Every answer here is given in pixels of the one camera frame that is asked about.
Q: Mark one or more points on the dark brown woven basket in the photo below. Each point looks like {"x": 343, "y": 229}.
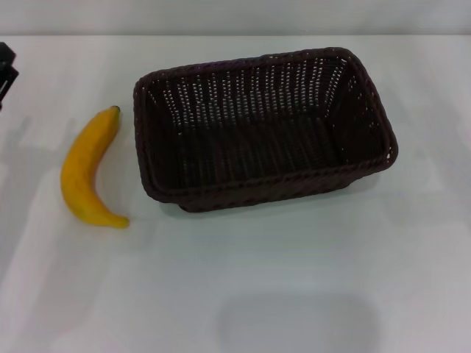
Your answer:
{"x": 257, "y": 147}

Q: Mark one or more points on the yellow banana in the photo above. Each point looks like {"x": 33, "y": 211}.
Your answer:
{"x": 79, "y": 173}

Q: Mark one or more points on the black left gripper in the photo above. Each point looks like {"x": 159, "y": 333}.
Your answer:
{"x": 5, "y": 73}

